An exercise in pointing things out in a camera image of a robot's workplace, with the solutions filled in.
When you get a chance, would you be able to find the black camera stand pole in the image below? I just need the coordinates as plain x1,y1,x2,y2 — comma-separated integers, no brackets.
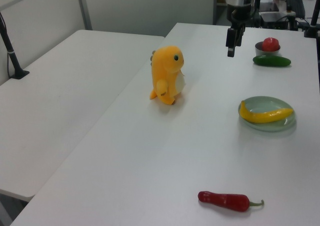
0,12,30,80
303,4,320,39

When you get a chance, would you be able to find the green cucumber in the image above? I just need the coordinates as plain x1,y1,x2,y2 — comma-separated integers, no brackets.
252,55,292,68

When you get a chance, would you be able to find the red apple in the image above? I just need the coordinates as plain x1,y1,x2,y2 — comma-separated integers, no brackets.
261,37,280,52

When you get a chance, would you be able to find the black electronics box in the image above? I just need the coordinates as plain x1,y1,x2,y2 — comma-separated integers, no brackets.
259,12,298,31

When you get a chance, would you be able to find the small metal bowl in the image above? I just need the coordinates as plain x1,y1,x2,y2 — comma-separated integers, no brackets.
254,42,281,57

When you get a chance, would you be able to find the pale green plastic plate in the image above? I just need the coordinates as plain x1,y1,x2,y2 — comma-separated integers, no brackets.
237,96,298,132

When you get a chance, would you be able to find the orange plush dinosaur toy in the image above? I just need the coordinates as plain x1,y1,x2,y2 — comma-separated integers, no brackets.
149,45,187,106

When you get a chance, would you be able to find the gray partition post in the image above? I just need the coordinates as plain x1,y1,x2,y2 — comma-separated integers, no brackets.
76,0,93,31

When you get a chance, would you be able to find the black keyboard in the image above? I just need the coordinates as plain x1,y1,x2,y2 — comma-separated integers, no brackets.
286,0,306,19

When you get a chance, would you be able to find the yellow banana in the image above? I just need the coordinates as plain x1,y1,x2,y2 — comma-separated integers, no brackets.
239,100,294,124

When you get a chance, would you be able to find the red chili pepper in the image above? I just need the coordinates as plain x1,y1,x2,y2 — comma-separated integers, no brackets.
197,190,265,213

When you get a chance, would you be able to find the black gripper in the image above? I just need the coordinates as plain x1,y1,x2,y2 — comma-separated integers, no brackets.
225,4,252,58

